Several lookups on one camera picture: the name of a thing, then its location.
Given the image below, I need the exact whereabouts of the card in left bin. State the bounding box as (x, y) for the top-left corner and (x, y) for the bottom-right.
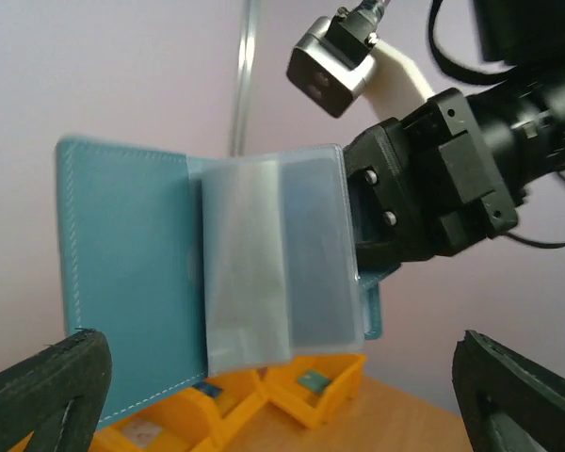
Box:
(121, 417), (164, 449)

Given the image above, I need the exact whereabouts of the right frame post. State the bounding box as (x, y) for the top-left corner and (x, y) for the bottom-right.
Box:
(229, 0), (262, 157)

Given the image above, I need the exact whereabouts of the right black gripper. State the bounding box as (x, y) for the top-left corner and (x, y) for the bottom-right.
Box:
(344, 89), (519, 270)

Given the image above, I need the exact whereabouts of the card in right bin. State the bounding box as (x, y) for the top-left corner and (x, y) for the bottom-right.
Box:
(298, 369), (331, 395)

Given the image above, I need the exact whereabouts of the right yellow bin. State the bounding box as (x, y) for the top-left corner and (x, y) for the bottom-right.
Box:
(263, 353), (366, 428)

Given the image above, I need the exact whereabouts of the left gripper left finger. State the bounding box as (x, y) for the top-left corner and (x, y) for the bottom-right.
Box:
(0, 329), (112, 451)

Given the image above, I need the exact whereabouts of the left yellow bin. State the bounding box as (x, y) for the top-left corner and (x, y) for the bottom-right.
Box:
(8, 376), (265, 452)

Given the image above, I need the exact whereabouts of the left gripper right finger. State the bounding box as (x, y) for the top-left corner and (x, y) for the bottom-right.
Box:
(452, 330), (565, 451)

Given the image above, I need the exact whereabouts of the teal card holder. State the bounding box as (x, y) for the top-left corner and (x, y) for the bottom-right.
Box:
(56, 137), (385, 427)

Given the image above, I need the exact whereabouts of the card in middle bin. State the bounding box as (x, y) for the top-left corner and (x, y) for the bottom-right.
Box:
(193, 380), (223, 399)

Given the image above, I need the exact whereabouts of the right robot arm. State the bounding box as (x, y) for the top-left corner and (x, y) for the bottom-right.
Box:
(345, 1), (565, 270)

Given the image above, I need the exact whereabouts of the card in bin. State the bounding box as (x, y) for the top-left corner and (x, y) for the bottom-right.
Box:
(121, 417), (164, 449)
(193, 380), (223, 399)
(298, 369), (331, 395)

